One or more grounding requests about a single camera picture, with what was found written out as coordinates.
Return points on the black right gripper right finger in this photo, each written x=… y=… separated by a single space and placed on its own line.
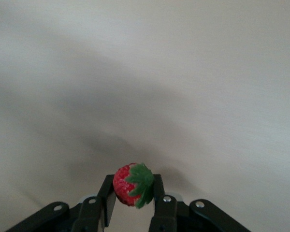
x=166 y=215

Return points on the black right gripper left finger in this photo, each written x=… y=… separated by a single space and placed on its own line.
x=87 y=215

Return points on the red strawberry with green leaves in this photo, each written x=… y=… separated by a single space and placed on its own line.
x=122 y=187

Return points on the brown table cloth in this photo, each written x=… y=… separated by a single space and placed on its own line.
x=145 y=72

